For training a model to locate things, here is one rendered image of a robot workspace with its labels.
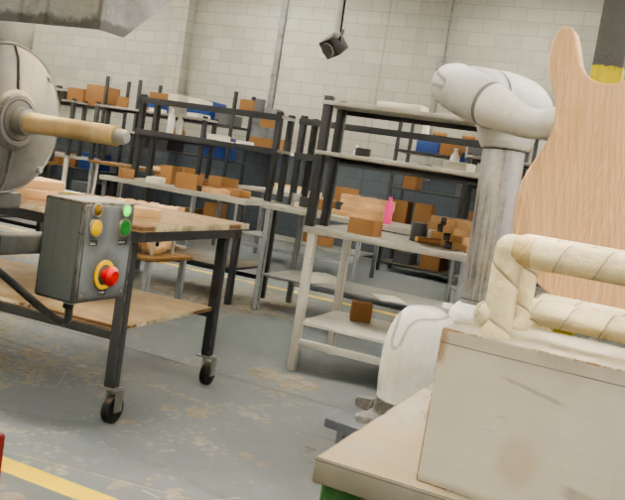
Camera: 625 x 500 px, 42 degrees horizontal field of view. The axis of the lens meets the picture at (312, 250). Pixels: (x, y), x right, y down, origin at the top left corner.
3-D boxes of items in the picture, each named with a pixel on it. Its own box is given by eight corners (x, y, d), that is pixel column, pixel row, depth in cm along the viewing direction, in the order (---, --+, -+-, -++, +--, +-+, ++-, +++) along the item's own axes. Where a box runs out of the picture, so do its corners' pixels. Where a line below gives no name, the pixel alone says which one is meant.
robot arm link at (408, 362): (360, 391, 188) (375, 298, 186) (416, 388, 199) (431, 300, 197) (408, 414, 175) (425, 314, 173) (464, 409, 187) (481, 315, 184)
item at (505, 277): (476, 333, 86) (491, 246, 85) (484, 330, 89) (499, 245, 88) (506, 340, 85) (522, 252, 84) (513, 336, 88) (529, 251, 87)
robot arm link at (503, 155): (418, 383, 199) (478, 380, 212) (467, 402, 186) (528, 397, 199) (462, 68, 194) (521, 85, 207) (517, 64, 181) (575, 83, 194)
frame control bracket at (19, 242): (-17, 252, 151) (-15, 231, 150) (54, 249, 168) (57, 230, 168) (-2, 256, 149) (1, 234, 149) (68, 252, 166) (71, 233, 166)
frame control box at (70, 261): (-45, 311, 160) (-30, 181, 158) (34, 302, 180) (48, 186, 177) (51, 338, 151) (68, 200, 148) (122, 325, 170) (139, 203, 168)
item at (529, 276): (496, 325, 93) (511, 245, 92) (503, 322, 96) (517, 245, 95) (524, 331, 92) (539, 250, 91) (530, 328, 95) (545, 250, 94)
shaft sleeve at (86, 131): (38, 115, 135) (34, 134, 135) (24, 110, 132) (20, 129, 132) (125, 128, 128) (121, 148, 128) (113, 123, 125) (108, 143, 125)
